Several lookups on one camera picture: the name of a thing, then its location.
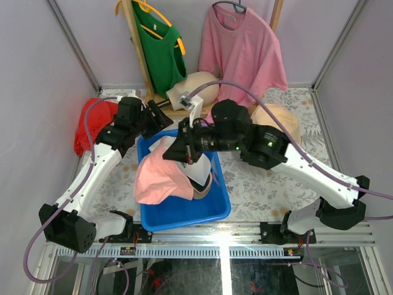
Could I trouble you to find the aluminium frame rail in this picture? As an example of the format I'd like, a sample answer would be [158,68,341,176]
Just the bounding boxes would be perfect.
[45,219,378,259]

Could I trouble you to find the blue plastic bin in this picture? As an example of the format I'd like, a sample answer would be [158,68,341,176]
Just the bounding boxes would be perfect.
[137,130,231,232]

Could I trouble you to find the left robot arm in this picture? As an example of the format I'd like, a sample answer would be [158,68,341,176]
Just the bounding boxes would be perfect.
[39,95,173,254]

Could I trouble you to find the yellow clothes hanger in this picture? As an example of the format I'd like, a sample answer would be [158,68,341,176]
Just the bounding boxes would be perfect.
[131,1,186,56]

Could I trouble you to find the beige mannequin head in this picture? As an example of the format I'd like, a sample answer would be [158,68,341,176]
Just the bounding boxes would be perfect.
[165,71,220,111]

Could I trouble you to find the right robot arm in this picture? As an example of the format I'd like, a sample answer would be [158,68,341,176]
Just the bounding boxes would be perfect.
[163,100,370,245]

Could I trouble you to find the beige bucket hat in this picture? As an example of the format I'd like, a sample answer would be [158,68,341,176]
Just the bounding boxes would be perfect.
[251,103,302,145]

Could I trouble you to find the white baseball cap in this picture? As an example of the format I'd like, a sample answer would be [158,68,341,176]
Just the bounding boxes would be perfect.
[149,136,211,186]

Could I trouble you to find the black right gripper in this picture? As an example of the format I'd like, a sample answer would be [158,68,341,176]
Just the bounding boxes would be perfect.
[163,115,242,164]

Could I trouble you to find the pink baseball cap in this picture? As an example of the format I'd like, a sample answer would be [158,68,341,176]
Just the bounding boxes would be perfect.
[190,173,212,200]

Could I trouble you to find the grey clothes hanger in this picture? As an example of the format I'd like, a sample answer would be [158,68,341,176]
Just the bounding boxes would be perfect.
[212,1,247,31]

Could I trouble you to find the pink t-shirt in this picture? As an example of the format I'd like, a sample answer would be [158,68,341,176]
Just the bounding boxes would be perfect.
[196,5,289,124]

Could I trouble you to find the green tank top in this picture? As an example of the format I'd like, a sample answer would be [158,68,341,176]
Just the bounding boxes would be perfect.
[133,8,188,98]

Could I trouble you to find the red cloth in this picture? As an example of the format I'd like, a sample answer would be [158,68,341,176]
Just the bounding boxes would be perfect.
[74,98,118,156]

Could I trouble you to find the wooden clothes rack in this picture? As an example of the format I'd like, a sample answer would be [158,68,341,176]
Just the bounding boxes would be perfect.
[115,1,284,118]

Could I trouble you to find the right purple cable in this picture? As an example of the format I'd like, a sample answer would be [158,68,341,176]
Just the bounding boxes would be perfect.
[187,80,393,289]

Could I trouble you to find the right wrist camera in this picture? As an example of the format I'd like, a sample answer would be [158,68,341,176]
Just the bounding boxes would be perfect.
[179,92,204,128]

